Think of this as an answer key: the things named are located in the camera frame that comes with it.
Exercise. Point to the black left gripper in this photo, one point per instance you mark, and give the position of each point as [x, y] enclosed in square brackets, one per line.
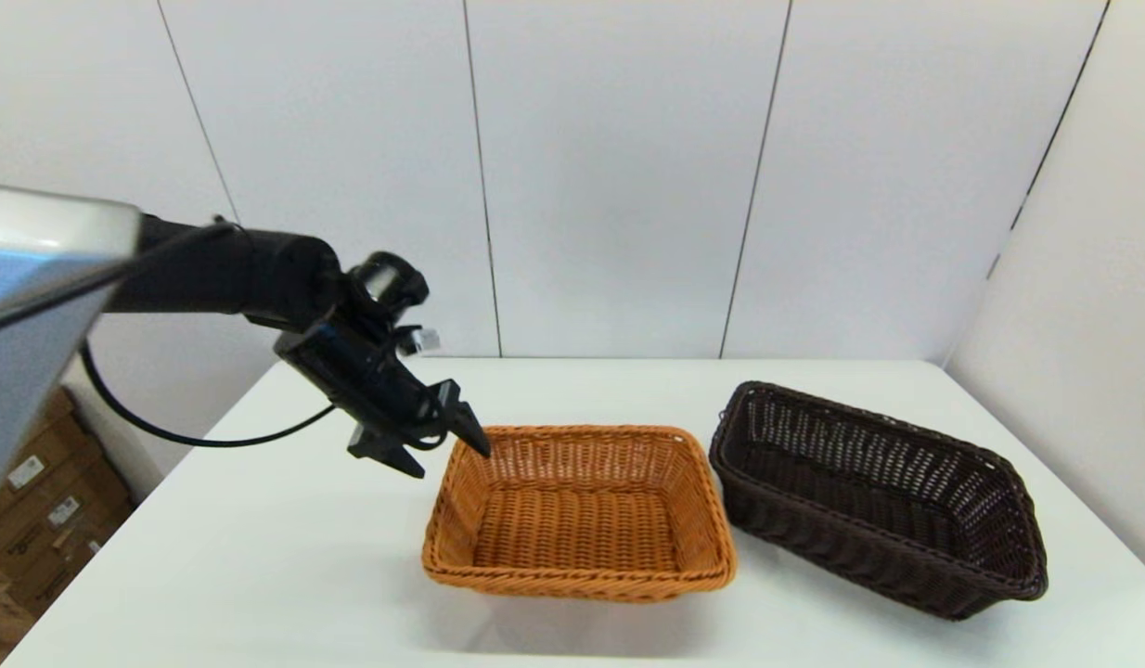
[368, 390]

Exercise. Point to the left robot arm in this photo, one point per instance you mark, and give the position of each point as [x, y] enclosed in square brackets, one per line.
[211, 274]

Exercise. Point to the dark brown wicker basket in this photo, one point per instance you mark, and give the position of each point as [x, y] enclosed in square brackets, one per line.
[860, 501]

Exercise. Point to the orange wicker basket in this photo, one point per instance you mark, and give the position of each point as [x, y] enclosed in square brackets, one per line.
[582, 529]

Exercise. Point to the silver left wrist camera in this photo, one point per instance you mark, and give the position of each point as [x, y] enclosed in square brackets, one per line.
[425, 340]

